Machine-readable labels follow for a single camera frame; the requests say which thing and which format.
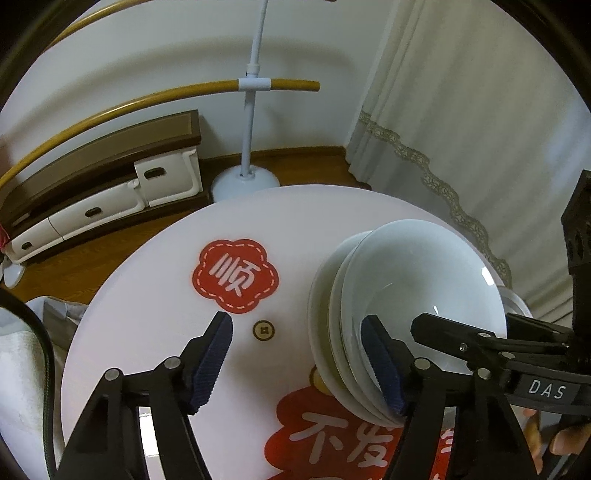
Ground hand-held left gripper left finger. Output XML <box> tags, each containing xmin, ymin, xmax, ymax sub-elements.
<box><xmin>55</xmin><ymin>311</ymin><xmax>234</xmax><ymax>480</ymax></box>

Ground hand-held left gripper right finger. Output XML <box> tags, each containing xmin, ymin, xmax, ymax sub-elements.
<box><xmin>360</xmin><ymin>315</ymin><xmax>529</xmax><ymax>480</ymax></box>

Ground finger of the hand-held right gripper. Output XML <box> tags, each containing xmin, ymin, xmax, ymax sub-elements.
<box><xmin>505</xmin><ymin>313</ymin><xmax>570</xmax><ymax>346</ymax></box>
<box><xmin>410</xmin><ymin>313</ymin><xmax>570</xmax><ymax>366</ymax></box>

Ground large gray-rimmed white plate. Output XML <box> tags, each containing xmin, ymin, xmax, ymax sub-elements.
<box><xmin>498</xmin><ymin>285</ymin><xmax>528</xmax><ymax>319</ymax></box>

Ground white bowl with gray band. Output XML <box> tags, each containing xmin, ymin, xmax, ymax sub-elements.
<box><xmin>307</xmin><ymin>230</ymin><xmax>402</xmax><ymax>428</ymax></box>
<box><xmin>329</xmin><ymin>224</ymin><xmax>407</xmax><ymax>423</ymax></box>
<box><xmin>345</xmin><ymin>220</ymin><xmax>509</xmax><ymax>414</ymax></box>

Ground person's right hand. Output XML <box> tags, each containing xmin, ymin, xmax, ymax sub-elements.
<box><xmin>524</xmin><ymin>408</ymin><xmax>591</xmax><ymax>459</ymax></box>

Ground white bedding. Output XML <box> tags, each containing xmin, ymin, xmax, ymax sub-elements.
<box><xmin>0</xmin><ymin>305</ymin><xmax>65</xmax><ymax>462</ymax></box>

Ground white lace-trimmed curtain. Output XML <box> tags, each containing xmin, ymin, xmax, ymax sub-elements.
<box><xmin>346</xmin><ymin>0</ymin><xmax>591</xmax><ymax>324</ymax></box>

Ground white plastic object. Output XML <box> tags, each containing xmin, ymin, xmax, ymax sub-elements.
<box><xmin>0</xmin><ymin>261</ymin><xmax>25</xmax><ymax>290</ymax></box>

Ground brown cabinet with white drawers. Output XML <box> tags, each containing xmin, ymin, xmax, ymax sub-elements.
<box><xmin>0</xmin><ymin>110</ymin><xmax>214</xmax><ymax>265</ymax></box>

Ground black cable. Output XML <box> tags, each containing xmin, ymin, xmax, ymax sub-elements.
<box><xmin>0</xmin><ymin>291</ymin><xmax>63</xmax><ymax>480</ymax></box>

